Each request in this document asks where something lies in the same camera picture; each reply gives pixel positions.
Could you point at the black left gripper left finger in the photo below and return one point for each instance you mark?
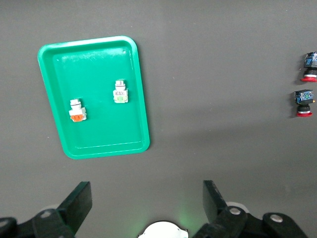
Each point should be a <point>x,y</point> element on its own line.
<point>71,210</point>

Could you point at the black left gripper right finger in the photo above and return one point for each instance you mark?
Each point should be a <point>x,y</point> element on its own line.
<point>220,218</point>

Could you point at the white button orange contact block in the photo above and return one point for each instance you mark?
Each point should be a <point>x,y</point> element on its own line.
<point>78,114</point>

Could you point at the white button green contact block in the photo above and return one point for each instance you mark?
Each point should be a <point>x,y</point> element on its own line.
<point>120,95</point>

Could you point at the green plastic tray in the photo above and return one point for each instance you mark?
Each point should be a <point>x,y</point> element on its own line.
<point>99,129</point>

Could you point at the red mushroom push button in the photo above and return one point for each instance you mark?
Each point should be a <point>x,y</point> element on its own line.
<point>304,98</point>
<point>310,63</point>

